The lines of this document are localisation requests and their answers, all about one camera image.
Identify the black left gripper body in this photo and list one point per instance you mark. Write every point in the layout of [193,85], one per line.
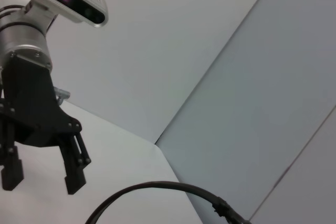
[29,103]

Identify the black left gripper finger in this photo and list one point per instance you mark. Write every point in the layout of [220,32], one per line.
[11,171]
[74,169]

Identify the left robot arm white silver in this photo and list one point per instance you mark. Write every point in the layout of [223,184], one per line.
[21,37]

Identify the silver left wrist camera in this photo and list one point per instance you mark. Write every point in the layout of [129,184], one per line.
[73,1]

